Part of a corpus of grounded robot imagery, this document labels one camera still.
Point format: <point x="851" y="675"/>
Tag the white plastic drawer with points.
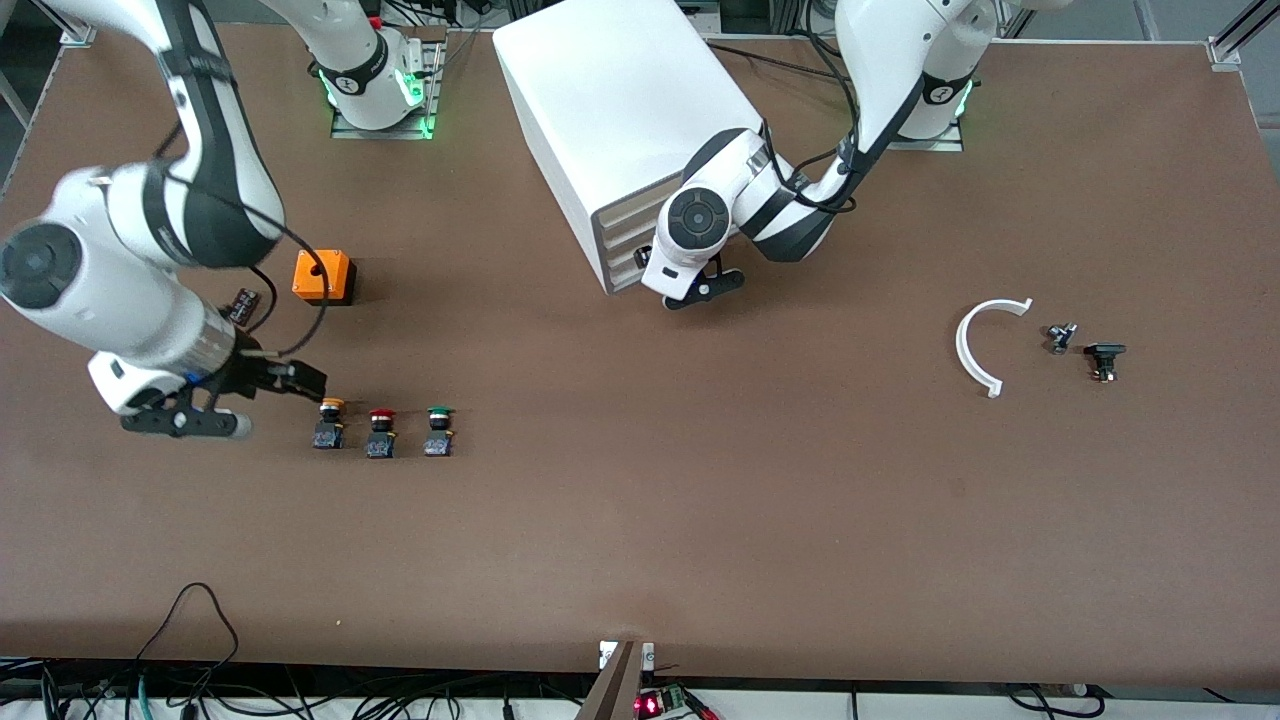
<point x="630" y="232"/>
<point x="640" y="205"/>
<point x="625" y="270"/>

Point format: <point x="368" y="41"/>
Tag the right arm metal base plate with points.
<point x="380" y="133"/>

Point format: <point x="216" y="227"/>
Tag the black button part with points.
<point x="1104" y="355"/>

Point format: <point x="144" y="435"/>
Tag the orange box with hole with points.
<point x="335" y="280"/>

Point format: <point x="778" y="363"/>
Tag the circuit board with red light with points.
<point x="650" y="705"/>

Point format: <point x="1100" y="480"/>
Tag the red push button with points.
<point x="380" y="440"/>

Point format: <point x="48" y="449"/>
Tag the small grey metal part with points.
<point x="1060" y="338"/>

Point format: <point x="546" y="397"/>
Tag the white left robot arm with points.
<point x="700" y="215"/>

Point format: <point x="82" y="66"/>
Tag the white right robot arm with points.
<point x="110" y="290"/>

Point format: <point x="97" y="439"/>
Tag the white drawer cabinet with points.
<point x="600" y="90"/>

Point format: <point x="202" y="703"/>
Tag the yellow push button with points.
<point x="329" y="430"/>

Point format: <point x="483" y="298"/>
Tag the white curved plastic arc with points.
<point x="961" y="350"/>

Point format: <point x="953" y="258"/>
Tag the green push button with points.
<point x="438" y="440"/>

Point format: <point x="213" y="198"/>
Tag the small black contact block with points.
<point x="245" y="305"/>

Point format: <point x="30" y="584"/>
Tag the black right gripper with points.
<point x="246" y="368"/>

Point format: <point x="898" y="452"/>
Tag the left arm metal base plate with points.
<point x="930" y="146"/>

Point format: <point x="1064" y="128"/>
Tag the aluminium profile bar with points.
<point x="615" y="690"/>

